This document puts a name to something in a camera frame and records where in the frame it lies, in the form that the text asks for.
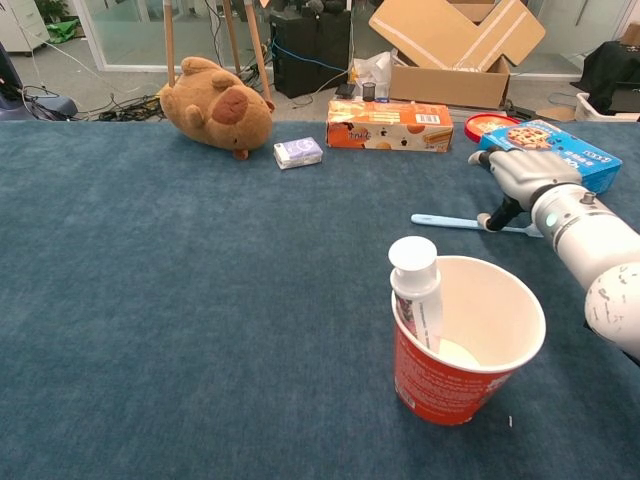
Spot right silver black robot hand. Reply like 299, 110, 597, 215
467, 146, 584, 234

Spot light blue toothbrush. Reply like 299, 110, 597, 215
410, 213, 544, 239

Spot white toothpaste tube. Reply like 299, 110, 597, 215
388, 236, 446, 354

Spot white paper cup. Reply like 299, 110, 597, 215
390, 254, 547, 426

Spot blue cookie box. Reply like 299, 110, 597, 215
473, 119, 624, 196

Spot brown cardboard box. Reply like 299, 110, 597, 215
368, 0, 547, 111

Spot orange biscuit box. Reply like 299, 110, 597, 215
325, 98, 455, 154

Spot small grey-blue card box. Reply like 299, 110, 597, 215
272, 136, 325, 171

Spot red round lid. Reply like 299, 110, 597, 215
463, 112, 522, 146

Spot black cloth covered object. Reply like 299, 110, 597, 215
582, 39, 640, 114

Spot white plastic bag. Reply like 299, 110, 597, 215
352, 49, 399, 101

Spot black computer tower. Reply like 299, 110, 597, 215
269, 7, 353, 100

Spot brown capybara plush toy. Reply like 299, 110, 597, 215
158, 56, 276, 161

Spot wooden easel legs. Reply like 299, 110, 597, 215
163, 0, 274, 101

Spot dark blue table mat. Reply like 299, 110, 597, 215
0, 119, 640, 480

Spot dark blue machine base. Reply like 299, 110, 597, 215
0, 42, 79, 121

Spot green bag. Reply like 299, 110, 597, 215
44, 17, 81, 45

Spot white cabinet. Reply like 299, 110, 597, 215
0, 0, 51, 54

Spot blue network cable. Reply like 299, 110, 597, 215
272, 39, 351, 71

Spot black cable bundle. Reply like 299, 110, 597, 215
19, 84, 166, 123

